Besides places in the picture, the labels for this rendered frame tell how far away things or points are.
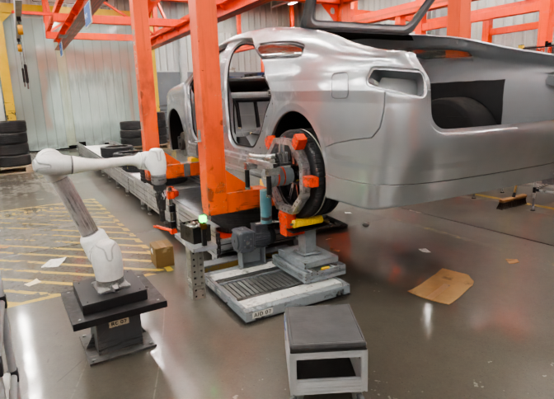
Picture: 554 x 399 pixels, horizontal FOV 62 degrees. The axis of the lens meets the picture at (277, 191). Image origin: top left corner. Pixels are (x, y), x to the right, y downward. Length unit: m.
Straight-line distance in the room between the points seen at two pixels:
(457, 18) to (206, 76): 2.75
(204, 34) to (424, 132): 1.77
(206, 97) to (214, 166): 0.53
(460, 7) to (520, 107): 1.48
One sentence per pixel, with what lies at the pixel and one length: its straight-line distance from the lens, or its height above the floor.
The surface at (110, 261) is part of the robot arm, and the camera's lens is 2.76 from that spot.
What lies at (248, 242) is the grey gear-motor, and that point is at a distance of 3.56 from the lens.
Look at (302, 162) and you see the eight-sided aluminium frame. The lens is 3.10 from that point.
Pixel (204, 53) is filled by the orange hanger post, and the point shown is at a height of 1.74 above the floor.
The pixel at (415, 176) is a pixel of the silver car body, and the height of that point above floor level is 0.95.
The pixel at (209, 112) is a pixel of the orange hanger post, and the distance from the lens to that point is 3.52.
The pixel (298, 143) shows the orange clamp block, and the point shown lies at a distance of 3.11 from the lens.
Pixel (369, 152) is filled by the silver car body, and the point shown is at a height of 1.08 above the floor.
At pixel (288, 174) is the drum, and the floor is 0.87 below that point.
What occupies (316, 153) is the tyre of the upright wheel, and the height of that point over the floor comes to 1.03.
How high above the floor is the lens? 1.42
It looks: 12 degrees down
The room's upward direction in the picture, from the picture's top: 2 degrees counter-clockwise
